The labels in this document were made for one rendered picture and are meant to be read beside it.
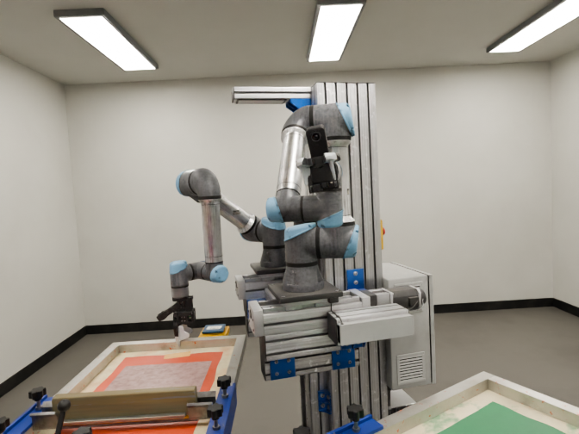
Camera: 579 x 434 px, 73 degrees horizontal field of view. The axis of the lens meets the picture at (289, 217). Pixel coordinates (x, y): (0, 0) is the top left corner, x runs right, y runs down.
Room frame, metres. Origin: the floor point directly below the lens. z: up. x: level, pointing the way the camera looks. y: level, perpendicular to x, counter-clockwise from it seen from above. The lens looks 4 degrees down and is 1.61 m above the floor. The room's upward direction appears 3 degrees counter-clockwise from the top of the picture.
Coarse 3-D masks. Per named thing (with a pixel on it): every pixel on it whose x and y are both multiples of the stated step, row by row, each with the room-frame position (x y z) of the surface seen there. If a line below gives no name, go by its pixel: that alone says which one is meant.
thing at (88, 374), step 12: (216, 336) 1.70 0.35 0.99; (228, 336) 1.69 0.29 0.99; (240, 336) 1.69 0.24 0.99; (108, 348) 1.63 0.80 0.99; (120, 348) 1.66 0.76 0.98; (132, 348) 1.66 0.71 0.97; (144, 348) 1.66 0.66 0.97; (156, 348) 1.66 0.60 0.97; (168, 348) 1.66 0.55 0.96; (180, 348) 1.66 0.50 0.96; (192, 348) 1.66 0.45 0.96; (240, 348) 1.55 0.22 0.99; (96, 360) 1.51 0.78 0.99; (108, 360) 1.55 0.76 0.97; (240, 360) 1.47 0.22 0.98; (84, 372) 1.40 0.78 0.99; (96, 372) 1.46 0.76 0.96; (228, 372) 1.34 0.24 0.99; (72, 384) 1.31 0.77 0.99; (84, 384) 1.36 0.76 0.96; (36, 432) 1.09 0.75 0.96
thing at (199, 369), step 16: (208, 352) 1.61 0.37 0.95; (176, 368) 1.48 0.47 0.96; (192, 368) 1.47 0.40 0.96; (208, 368) 1.46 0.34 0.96; (160, 384) 1.35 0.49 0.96; (176, 384) 1.34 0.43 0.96; (192, 384) 1.34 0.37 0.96; (208, 384) 1.33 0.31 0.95; (128, 432) 1.07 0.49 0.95; (144, 432) 1.07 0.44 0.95; (160, 432) 1.06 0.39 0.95; (176, 432) 1.06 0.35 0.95; (192, 432) 1.06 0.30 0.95
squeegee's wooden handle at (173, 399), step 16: (80, 400) 1.09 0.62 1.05; (96, 400) 1.09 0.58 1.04; (112, 400) 1.09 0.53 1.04; (128, 400) 1.09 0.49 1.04; (144, 400) 1.09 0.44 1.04; (160, 400) 1.09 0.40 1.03; (176, 400) 1.09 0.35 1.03; (192, 400) 1.09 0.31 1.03; (80, 416) 1.09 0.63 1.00; (96, 416) 1.09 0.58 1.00; (112, 416) 1.09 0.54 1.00
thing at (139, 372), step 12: (132, 360) 1.57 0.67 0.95; (144, 360) 1.57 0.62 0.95; (156, 360) 1.56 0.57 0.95; (168, 360) 1.55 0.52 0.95; (120, 372) 1.47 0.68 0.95; (132, 372) 1.46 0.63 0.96; (144, 372) 1.45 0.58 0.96; (156, 372) 1.45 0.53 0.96; (108, 384) 1.37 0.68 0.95; (120, 384) 1.37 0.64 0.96; (132, 384) 1.36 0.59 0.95; (144, 384) 1.36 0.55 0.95; (96, 432) 1.08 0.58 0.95; (108, 432) 1.08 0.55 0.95; (120, 432) 1.07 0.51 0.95
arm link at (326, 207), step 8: (320, 192) 1.10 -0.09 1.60; (328, 192) 1.09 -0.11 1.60; (336, 192) 1.09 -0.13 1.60; (304, 200) 1.11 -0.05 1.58; (312, 200) 1.11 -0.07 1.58; (320, 200) 1.10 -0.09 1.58; (328, 200) 1.09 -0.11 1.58; (336, 200) 1.09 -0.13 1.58; (304, 208) 1.10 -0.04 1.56; (312, 208) 1.10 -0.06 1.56; (320, 208) 1.09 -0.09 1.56; (328, 208) 1.09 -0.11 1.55; (336, 208) 1.09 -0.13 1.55; (304, 216) 1.11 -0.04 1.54; (312, 216) 1.11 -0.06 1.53; (320, 216) 1.10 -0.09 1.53; (328, 216) 1.09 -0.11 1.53; (336, 216) 1.09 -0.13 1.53; (320, 224) 1.11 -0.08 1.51; (328, 224) 1.09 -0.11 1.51; (336, 224) 1.09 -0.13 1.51
